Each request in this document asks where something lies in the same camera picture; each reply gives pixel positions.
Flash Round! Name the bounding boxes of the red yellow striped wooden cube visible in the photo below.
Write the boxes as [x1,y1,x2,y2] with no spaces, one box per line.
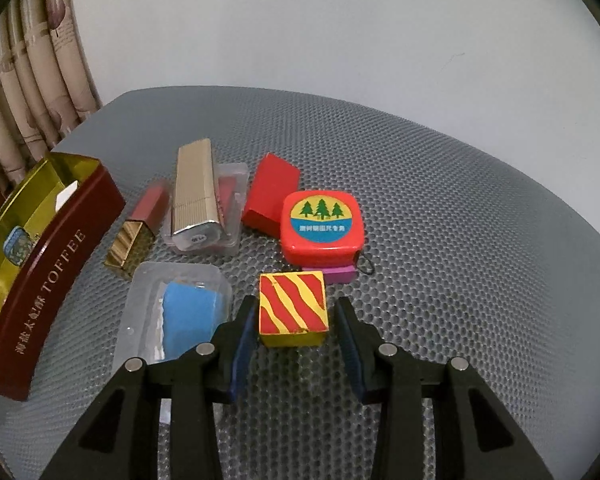
[258,271,329,348]

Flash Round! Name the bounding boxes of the red wooden block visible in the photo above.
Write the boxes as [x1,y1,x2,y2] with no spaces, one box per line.
[242,153,300,238]

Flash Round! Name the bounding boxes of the red gold toffee tin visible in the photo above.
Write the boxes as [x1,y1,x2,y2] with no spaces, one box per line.
[0,153,125,401]

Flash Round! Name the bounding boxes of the clear box with red insert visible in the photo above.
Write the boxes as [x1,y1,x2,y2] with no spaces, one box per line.
[160,162,250,257]

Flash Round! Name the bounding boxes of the red tape measure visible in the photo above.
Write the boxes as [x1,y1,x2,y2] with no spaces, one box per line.
[279,190,365,269]

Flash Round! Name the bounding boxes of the pink wooden block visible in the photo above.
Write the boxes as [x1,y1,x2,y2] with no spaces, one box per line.
[303,266,358,285]

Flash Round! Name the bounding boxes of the beige patterned curtain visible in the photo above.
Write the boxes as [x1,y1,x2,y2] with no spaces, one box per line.
[0,0,100,195]

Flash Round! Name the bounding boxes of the grey honeycomb mesh mat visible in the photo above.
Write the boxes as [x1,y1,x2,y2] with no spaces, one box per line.
[0,87,600,479]

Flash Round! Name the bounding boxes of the clear box with blue sponge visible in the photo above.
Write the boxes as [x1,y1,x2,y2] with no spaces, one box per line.
[110,260,233,428]

